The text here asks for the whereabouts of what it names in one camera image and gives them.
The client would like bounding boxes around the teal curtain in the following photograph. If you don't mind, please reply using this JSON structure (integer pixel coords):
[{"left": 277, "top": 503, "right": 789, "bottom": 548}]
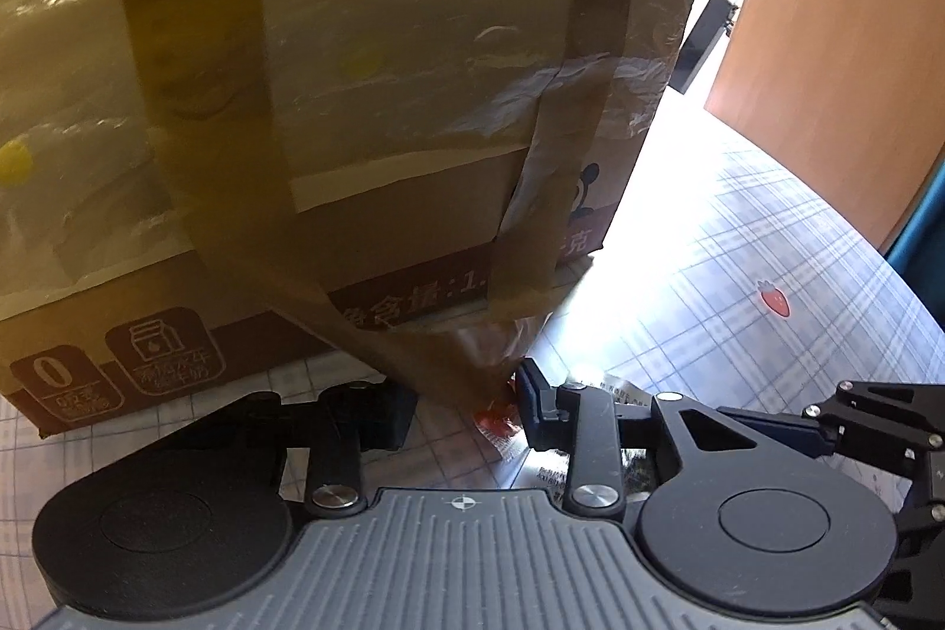
[{"left": 887, "top": 163, "right": 945, "bottom": 326}]

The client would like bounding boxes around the small red candy wrapper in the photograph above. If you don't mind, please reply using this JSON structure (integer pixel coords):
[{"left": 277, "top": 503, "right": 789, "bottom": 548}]
[{"left": 472, "top": 379, "right": 522, "bottom": 440}]

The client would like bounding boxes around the wooden door panel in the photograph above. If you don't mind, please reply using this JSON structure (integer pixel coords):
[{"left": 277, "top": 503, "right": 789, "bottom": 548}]
[{"left": 705, "top": 0, "right": 943, "bottom": 249}]

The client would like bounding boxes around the black exercise bike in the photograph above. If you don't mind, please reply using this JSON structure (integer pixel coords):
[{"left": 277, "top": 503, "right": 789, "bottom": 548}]
[{"left": 670, "top": 0, "right": 738, "bottom": 94}]

